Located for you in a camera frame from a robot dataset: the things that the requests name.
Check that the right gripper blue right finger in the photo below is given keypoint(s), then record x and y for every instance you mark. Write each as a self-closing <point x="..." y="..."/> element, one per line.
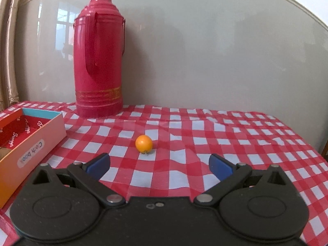
<point x="231" y="177"/>

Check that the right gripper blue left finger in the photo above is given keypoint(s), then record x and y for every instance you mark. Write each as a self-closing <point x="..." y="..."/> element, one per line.
<point x="87" y="176"/>

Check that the small orange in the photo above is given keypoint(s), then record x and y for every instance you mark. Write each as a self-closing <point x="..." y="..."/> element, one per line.
<point x="144" y="144"/>

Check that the brown kiwi with sticker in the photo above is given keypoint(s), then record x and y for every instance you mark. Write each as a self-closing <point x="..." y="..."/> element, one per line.
<point x="4" y="152"/>

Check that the red white checkered tablecloth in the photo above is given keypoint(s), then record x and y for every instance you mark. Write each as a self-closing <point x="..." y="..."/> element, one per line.
<point x="183" y="140"/>

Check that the colourful cardboard box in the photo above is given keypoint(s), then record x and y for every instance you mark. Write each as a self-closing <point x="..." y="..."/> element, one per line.
<point x="30" y="134"/>

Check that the red thermos flask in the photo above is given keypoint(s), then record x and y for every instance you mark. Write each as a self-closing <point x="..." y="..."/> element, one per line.
<point x="98" y="47"/>

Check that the beige curtain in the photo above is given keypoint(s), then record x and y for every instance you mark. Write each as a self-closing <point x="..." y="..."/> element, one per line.
<point x="9" y="89"/>

